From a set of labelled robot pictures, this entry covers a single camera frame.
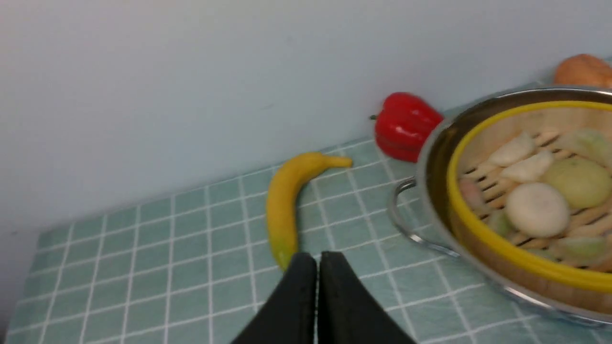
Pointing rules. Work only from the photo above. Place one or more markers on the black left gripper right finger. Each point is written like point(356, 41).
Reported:
point(346, 312)

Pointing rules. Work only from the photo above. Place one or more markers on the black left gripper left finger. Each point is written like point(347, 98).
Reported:
point(288, 315)

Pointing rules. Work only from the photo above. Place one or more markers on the yellow-rimmed bamboo steamer basket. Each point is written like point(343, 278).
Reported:
point(527, 261)

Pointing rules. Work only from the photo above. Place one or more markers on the stainless steel pot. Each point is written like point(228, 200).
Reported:
point(433, 163)

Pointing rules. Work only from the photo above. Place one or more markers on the yellow banana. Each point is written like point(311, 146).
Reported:
point(282, 195)

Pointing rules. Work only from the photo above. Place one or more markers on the pink dumpling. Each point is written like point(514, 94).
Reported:
point(472, 195)

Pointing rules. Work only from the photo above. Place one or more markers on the small green dumpling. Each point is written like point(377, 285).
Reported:
point(498, 222)

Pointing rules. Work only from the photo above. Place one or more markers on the red bell pepper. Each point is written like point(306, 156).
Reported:
point(403, 125)

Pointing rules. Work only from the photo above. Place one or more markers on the white round bun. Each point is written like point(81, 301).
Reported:
point(537, 210)

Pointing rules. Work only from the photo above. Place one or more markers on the white dumpling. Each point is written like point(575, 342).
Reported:
point(529, 170)
point(515, 150)

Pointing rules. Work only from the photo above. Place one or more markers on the green dumpling at front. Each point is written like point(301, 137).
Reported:
point(584, 249)

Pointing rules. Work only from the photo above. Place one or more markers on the green round bun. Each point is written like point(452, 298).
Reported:
point(583, 183)

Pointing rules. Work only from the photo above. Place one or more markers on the pale green dumpling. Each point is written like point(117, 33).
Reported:
point(588, 143)

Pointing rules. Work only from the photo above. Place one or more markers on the brown potato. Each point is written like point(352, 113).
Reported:
point(584, 70)

